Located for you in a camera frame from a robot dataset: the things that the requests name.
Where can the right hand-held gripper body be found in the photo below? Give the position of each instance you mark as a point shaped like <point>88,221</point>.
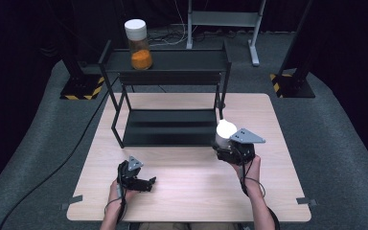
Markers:
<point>241,150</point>

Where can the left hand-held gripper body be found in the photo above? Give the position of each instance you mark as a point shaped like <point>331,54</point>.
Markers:
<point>127,174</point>

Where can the pale powder spice jar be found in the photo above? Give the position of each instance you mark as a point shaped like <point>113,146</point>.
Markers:
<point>225,131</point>

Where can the black metal two-tier rack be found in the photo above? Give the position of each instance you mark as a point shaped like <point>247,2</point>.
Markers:
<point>169,127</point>

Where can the orange powder spice jar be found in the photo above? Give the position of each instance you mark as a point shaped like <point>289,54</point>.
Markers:
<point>141,57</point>

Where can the person's right hand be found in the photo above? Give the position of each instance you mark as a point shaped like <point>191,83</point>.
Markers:
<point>252,174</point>

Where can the person's left hand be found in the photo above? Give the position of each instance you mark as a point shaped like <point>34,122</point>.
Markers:
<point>116,199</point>

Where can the grey tape piece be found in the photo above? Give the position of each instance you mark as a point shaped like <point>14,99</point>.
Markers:
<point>73,200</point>
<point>305,201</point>

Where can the black stand striped base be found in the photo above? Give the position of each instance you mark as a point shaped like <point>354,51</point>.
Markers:
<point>295,86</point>
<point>80,87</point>

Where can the grey metal stand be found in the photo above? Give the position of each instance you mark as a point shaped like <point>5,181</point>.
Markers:
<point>225,17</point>

